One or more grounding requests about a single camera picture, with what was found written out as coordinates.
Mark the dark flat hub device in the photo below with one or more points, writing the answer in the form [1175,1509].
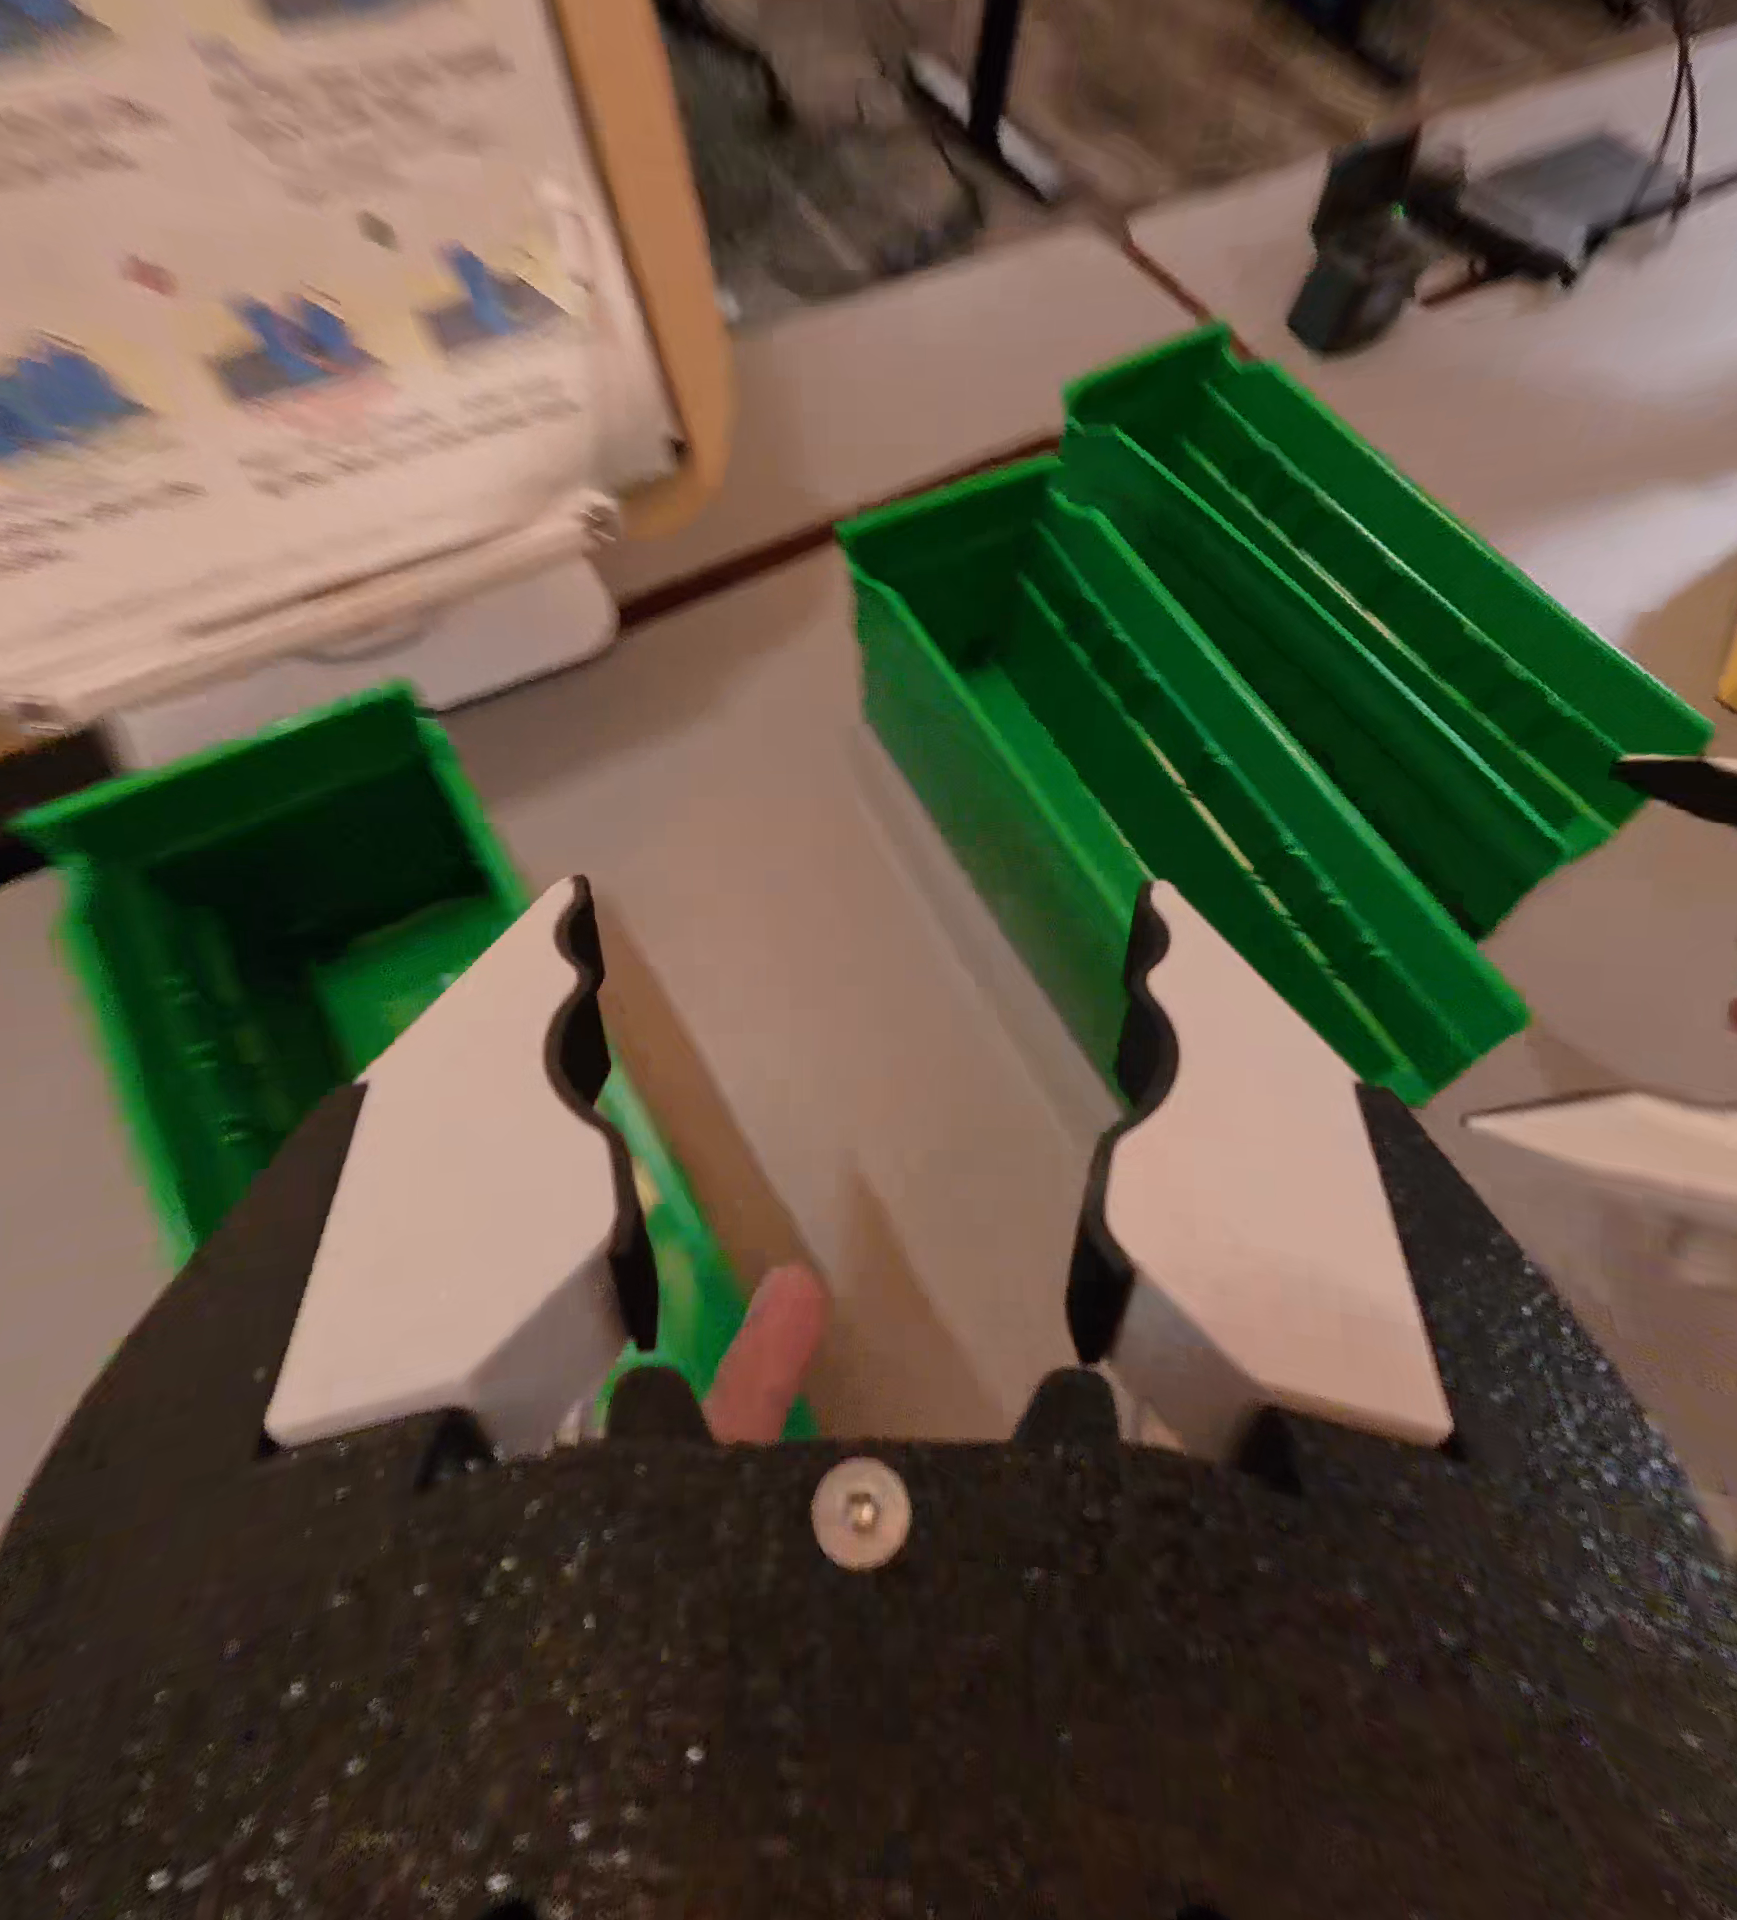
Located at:
[1557,203]

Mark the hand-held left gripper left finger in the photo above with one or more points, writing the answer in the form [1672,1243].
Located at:
[450,1231]

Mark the black charging dock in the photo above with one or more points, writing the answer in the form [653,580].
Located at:
[1356,254]

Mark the wooden table black legs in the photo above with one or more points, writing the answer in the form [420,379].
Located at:
[995,91]

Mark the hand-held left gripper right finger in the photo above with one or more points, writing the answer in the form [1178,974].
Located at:
[1258,1231]

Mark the person's left hand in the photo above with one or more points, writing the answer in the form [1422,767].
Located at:
[768,1358]

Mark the green plastic bin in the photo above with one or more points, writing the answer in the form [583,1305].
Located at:
[1484,631]
[990,751]
[270,840]

